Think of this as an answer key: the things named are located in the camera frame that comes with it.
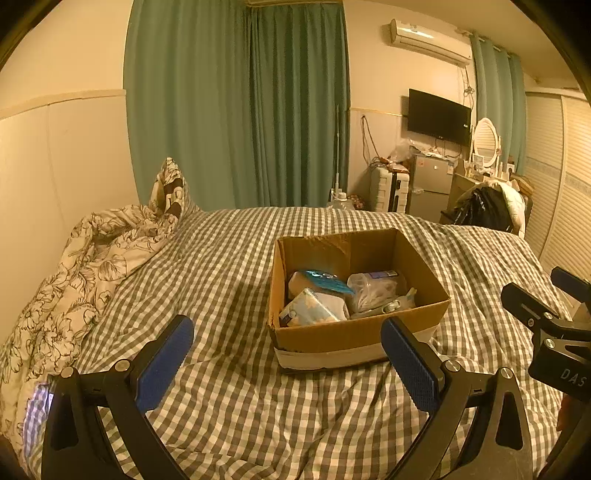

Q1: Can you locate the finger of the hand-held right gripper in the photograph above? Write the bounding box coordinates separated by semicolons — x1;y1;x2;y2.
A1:
550;266;591;302
501;282;563;334

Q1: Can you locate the floral quilt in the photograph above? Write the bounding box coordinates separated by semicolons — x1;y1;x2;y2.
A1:
0;203;183;444

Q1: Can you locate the white louvered wardrobe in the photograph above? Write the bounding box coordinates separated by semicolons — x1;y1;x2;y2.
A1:
524;92;591;278

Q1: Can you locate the silver small fridge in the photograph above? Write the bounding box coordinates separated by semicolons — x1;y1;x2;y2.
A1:
409;152;455;215

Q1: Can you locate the blue face mask packet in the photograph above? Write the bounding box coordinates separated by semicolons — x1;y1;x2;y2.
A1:
302;269;356;296

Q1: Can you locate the beige dressing table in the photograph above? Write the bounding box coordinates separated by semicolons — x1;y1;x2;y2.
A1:
452;171;481;204

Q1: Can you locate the wide green curtain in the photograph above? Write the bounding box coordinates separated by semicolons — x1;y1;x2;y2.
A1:
124;0;350;210

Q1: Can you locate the white air conditioner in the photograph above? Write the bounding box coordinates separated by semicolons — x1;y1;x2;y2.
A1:
389;18;472;66

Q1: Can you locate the oval white vanity mirror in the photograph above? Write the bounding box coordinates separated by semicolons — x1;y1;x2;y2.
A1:
471;117;502;167

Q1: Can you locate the grey checkered bedsheet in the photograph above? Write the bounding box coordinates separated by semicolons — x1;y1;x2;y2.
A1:
0;205;583;480

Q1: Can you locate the cardboard box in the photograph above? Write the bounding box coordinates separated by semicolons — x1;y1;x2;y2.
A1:
268;228;452;372

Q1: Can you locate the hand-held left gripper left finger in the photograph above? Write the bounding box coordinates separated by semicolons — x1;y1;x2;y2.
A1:
41;315;195;480

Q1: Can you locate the hanging wall cable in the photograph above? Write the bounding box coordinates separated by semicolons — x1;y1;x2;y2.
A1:
360;115;380;164

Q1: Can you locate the white ribbed suitcase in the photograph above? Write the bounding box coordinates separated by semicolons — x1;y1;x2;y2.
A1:
373;165;411;213

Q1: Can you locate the black wall television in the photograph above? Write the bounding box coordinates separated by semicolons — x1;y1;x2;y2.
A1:
407;89;472;145

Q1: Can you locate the narrow green curtain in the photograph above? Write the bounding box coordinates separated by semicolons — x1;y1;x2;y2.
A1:
470;34;527;176

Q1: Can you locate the mop pole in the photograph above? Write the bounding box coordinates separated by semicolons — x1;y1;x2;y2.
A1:
333;105;343;190

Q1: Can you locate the white tissue packet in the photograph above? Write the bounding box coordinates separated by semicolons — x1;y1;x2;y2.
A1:
278;288;342;328

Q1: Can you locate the white jacket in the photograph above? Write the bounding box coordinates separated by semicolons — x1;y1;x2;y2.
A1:
501;182;527;236

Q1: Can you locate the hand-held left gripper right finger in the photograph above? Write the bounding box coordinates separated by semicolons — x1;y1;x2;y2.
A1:
381;316;534;480

